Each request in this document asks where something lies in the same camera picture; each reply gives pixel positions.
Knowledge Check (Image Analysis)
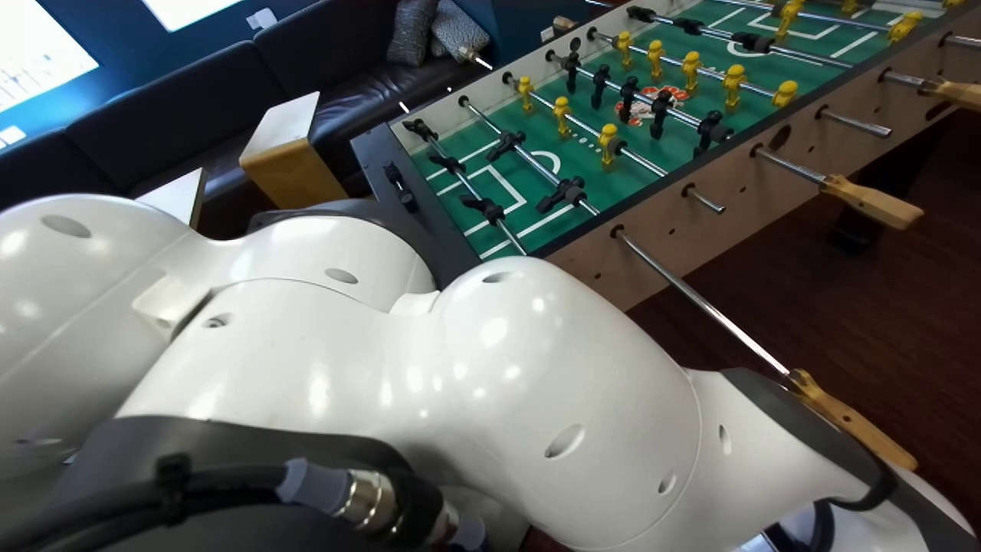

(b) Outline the rod with three black players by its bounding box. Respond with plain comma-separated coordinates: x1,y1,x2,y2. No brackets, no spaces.
622,3,981,118
398,118,534,257

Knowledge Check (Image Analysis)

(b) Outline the rod with three yellow players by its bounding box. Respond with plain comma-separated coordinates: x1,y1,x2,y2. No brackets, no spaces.
837,0,969,19
434,19,730,214

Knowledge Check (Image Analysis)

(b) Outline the wooden block with white top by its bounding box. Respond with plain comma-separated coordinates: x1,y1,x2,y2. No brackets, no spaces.
237,89,353,212

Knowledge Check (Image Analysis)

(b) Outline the grey patterned cushion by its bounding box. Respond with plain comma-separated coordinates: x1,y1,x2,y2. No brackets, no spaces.
387,0,467,70

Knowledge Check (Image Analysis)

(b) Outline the foosball table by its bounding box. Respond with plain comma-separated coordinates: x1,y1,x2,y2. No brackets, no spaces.
349,0,981,317

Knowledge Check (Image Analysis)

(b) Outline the rod with five yellow players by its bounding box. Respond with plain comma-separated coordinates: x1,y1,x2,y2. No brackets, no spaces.
545,14,895,138

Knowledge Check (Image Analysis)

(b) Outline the white panel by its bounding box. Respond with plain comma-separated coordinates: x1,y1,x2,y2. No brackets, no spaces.
131,166,210,229

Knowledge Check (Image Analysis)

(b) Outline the dark leather couch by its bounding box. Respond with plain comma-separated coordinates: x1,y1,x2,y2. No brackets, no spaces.
0,0,485,224

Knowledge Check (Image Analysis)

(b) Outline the rod with two black players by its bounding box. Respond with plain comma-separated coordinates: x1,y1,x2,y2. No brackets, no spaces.
457,94,919,472

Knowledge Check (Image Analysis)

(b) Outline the rod with five black players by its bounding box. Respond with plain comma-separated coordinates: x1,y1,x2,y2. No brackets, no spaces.
544,36,929,233

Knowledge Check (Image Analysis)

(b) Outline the rod with two yellow players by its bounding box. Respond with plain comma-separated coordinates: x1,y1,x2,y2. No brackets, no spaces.
714,0,981,56

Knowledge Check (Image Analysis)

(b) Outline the black scoring bead rail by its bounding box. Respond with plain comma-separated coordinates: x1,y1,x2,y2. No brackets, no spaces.
380,164,423,219

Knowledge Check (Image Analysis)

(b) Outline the black cable with metal connector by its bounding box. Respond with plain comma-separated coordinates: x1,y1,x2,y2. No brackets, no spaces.
0,448,457,552

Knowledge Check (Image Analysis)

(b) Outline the large white wall poster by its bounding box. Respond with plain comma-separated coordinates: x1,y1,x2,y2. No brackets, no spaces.
0,0,103,118

